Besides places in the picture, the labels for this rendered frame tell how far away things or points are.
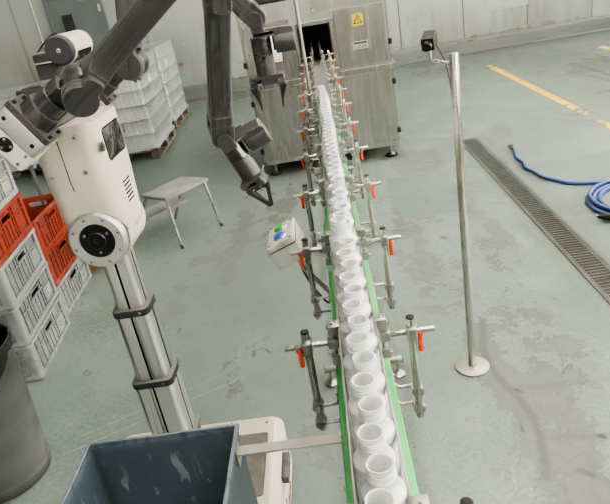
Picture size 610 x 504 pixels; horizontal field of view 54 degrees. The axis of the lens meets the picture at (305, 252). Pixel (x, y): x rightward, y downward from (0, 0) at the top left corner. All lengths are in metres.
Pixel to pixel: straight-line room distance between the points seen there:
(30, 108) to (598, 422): 2.22
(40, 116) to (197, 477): 0.84
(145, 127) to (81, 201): 6.02
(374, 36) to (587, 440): 4.11
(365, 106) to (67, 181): 4.44
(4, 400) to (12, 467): 0.30
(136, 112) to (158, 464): 6.54
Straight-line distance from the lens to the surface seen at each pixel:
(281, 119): 5.83
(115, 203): 1.66
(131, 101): 7.64
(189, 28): 11.42
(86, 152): 1.61
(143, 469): 1.37
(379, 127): 5.89
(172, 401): 1.98
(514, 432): 2.58
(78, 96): 1.42
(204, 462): 1.33
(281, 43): 1.79
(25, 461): 2.85
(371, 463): 0.83
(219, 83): 1.47
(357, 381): 0.96
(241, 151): 1.60
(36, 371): 3.60
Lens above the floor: 1.73
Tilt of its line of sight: 24 degrees down
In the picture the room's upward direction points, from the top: 10 degrees counter-clockwise
